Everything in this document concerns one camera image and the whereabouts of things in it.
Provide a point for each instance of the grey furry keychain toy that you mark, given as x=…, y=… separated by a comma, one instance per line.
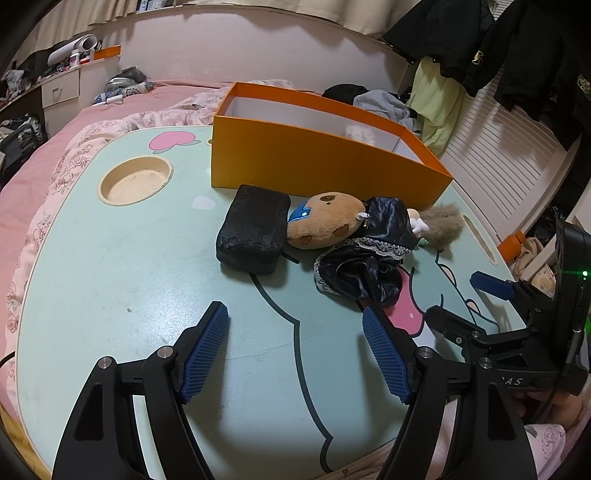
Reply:
x=437, y=227

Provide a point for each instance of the black hanging clothes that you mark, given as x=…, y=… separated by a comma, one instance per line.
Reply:
x=537, y=51

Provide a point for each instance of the light green hanging garment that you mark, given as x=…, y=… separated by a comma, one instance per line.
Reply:
x=438, y=101

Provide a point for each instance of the brown plush doll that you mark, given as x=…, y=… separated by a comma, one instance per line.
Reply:
x=361, y=244

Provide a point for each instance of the beige curtain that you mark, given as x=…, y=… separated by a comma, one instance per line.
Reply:
x=68, y=18

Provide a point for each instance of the orange bottle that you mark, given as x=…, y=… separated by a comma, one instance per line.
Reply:
x=510, y=247

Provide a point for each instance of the orange cardboard box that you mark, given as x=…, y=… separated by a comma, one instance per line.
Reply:
x=294, y=142

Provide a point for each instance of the clothes heap on bed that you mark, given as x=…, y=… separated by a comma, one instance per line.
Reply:
x=130, y=81

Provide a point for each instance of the white drawer cabinet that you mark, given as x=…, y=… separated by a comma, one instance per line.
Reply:
x=65, y=94

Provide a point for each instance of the white hair dryer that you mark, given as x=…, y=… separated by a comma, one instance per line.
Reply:
x=82, y=44

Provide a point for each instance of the orange box lid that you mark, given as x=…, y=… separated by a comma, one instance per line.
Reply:
x=107, y=52

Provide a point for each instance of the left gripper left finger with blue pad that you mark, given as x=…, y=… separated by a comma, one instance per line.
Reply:
x=101, y=440

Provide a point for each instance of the black lace pouch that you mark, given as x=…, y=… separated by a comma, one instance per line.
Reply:
x=254, y=230

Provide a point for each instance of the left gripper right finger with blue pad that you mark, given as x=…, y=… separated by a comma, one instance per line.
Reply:
x=488, y=440

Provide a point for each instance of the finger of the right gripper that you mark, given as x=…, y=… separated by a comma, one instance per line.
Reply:
x=456, y=329
x=499, y=288

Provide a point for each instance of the grey clothes pile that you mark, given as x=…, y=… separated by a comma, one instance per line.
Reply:
x=385, y=104

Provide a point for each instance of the white fluffy toy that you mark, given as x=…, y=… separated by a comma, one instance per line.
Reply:
x=360, y=133

